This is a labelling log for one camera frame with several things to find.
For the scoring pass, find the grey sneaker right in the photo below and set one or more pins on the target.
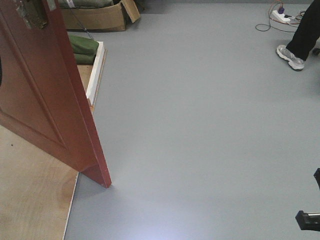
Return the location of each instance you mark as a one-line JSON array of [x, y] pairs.
[[294, 62]]

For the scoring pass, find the green sandbag bottom stacked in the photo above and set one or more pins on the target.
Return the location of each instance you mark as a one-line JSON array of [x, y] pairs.
[[84, 59]]

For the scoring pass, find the black robot part lower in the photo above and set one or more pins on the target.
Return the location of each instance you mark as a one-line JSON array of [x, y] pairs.
[[308, 221]]

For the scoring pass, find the black robot part upper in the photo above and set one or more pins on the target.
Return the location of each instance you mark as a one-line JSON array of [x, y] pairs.
[[316, 176]]

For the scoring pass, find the plywood door base platform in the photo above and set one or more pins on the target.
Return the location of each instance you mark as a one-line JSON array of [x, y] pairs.
[[32, 195]]

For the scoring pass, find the white power strip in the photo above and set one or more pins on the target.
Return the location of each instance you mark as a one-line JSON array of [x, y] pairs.
[[280, 17]]

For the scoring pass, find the person right leg black trousers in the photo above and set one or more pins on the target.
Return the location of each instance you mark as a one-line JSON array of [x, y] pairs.
[[307, 33]]

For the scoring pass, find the open cardboard box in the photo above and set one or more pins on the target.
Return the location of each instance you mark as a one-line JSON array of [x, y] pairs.
[[111, 18]]

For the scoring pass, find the brown wooden door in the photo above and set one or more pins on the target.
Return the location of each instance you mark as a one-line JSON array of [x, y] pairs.
[[39, 49]]

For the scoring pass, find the brass door lock plate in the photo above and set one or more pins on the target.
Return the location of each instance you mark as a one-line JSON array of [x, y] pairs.
[[33, 13]]

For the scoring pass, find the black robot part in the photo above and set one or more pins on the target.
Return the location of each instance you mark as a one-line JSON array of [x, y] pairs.
[[316, 176], [308, 221]]

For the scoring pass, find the purple plug adapter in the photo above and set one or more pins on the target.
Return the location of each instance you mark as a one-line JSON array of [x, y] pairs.
[[281, 10]]

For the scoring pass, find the green sandbag top stacked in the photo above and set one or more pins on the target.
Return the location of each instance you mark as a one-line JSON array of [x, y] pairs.
[[82, 45]]

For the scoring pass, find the white edge rail far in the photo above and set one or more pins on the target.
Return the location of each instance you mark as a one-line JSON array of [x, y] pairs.
[[96, 72]]

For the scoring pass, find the green sandbag stacked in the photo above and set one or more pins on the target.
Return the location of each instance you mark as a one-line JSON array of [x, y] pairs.
[[82, 45], [84, 59]]

